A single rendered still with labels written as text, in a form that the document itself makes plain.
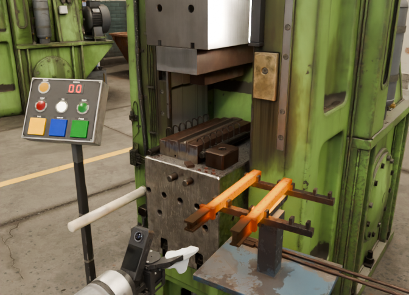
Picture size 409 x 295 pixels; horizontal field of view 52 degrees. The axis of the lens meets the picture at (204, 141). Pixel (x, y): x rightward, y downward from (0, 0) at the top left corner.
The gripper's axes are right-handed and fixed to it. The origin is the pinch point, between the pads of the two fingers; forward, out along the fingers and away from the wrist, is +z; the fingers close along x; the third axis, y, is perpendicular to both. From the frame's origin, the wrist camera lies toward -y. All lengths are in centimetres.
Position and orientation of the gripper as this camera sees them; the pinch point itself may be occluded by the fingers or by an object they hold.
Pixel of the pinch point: (173, 236)
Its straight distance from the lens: 108.7
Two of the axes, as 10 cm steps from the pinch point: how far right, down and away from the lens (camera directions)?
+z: 5.3, -2.7, 8.0
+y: 0.0, 9.5, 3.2
